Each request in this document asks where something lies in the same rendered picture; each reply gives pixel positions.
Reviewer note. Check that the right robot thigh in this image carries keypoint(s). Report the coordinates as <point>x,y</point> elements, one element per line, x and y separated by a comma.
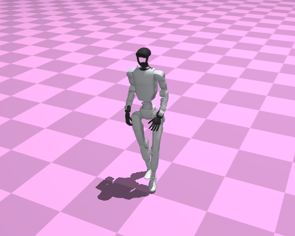
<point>138,129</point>

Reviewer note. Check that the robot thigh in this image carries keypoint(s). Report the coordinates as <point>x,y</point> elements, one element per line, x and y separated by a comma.
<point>138,129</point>
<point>156,136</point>

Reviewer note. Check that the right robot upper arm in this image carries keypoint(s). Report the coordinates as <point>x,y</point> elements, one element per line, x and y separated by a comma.
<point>130,78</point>

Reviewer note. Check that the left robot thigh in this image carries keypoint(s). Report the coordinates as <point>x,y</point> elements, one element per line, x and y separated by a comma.
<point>156,136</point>

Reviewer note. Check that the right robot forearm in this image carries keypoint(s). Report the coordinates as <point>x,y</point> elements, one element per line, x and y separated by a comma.
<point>129,99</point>

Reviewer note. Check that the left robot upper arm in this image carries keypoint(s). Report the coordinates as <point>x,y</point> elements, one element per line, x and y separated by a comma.
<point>160,77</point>

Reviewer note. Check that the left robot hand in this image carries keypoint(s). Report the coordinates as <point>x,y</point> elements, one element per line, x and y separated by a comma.
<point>156,121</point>

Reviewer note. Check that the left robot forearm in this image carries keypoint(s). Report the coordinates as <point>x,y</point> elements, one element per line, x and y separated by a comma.
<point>163,104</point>

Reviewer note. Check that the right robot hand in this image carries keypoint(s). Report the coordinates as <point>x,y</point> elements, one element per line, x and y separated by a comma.
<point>127,115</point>

